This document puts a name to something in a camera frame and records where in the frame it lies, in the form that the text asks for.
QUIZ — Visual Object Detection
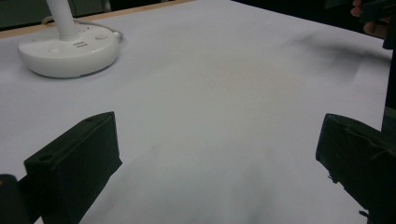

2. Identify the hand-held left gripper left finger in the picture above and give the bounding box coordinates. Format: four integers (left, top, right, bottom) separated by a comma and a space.
23, 111, 123, 224

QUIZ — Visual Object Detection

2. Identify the white round lamp base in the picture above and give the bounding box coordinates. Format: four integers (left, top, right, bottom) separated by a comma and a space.
17, 0, 121, 79

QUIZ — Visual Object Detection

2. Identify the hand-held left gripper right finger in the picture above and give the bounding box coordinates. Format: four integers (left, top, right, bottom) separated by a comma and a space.
315, 113, 396, 224

